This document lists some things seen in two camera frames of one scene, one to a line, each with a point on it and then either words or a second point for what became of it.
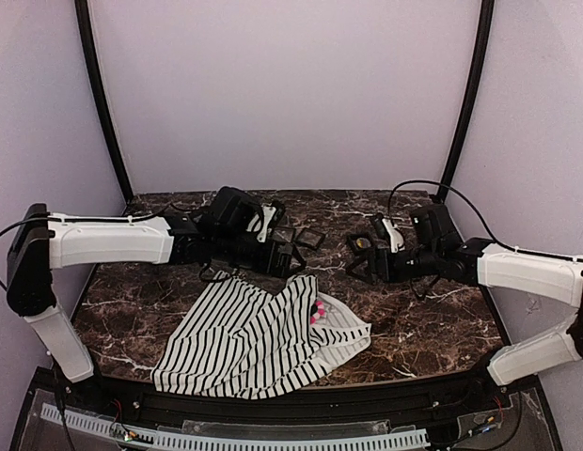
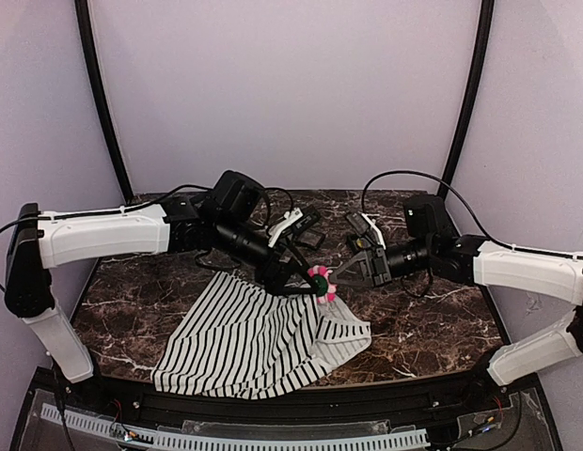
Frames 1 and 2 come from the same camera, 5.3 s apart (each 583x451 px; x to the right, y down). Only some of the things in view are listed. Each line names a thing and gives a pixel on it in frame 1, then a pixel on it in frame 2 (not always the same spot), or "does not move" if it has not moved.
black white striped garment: [247, 341] does not move
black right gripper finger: [368, 278] → [352, 279]
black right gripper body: [375, 261] does not move
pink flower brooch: [317, 311] → [324, 291]
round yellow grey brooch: [363, 242] does not move
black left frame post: [86, 37] does not move
